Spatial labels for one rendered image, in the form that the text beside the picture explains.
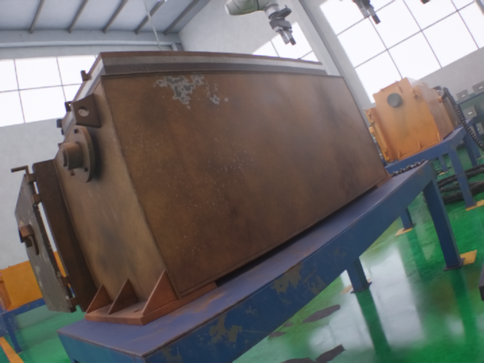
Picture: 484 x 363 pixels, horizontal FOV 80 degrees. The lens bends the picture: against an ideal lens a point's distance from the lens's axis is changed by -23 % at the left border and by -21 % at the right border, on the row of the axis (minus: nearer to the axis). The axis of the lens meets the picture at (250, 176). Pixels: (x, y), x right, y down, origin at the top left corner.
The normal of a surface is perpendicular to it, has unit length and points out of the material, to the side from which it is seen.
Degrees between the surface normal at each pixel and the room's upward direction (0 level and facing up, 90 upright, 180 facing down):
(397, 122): 90
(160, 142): 90
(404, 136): 90
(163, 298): 90
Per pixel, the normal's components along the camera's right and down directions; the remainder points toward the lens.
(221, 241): 0.66, -0.33
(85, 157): -0.65, 0.21
